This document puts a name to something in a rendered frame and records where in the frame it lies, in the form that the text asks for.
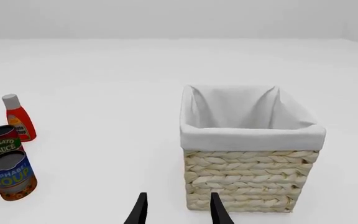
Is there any woven basket with white liner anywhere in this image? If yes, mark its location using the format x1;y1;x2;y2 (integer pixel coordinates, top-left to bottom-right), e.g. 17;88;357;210
180;84;327;213

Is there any alphabet soup can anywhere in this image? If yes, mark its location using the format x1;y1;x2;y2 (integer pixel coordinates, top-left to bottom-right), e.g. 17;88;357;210
0;149;39;202

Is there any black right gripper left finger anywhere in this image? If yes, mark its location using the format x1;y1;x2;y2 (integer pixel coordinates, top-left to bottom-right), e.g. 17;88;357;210
122;192;149;224

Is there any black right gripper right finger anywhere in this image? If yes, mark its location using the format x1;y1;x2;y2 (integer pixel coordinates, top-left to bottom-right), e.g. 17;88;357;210
210;192;235;224

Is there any tomato sauce can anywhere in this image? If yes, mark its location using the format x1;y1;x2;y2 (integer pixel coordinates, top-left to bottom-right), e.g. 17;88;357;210
0;124;25;157

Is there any red ketchup bottle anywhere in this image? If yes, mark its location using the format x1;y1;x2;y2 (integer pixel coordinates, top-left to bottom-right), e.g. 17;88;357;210
1;93;37;142

